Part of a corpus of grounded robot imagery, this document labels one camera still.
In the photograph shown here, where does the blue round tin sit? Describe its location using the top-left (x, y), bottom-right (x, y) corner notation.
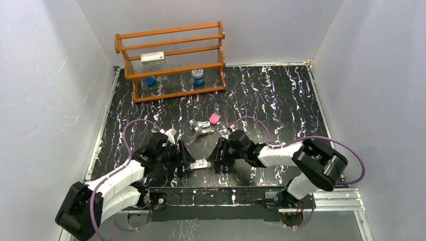
top-left (191, 69), bottom-right (204, 86)

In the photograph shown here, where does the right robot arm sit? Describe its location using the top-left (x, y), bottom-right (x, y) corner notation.
top-left (207, 130), bottom-right (348, 208)

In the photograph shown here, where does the small blue box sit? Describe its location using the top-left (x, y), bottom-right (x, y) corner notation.
top-left (145, 76), bottom-right (157, 87)

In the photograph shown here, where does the red white staple box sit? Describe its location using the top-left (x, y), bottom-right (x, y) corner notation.
top-left (190, 159), bottom-right (211, 170)

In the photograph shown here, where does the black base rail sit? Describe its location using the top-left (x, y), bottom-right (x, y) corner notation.
top-left (116, 186), bottom-right (320, 223)

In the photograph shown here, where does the light blue stapler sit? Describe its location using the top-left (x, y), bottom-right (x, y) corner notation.
top-left (189, 119), bottom-right (210, 129)

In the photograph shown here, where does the orange wooden shelf rack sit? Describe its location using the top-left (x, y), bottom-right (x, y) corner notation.
top-left (114, 21), bottom-right (227, 103)

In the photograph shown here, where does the white staple box on shelf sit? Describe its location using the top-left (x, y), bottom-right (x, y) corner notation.
top-left (140, 52), bottom-right (165, 66)

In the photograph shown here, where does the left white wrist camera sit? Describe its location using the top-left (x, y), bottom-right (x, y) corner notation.
top-left (164, 128), bottom-right (177, 145)

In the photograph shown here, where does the pink eraser block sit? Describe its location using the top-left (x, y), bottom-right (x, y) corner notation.
top-left (209, 113), bottom-right (221, 125)

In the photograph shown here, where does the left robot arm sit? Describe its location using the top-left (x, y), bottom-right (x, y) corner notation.
top-left (55, 131), bottom-right (196, 240)

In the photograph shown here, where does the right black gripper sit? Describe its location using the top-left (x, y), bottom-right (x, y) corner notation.
top-left (206, 138), bottom-right (246, 167)

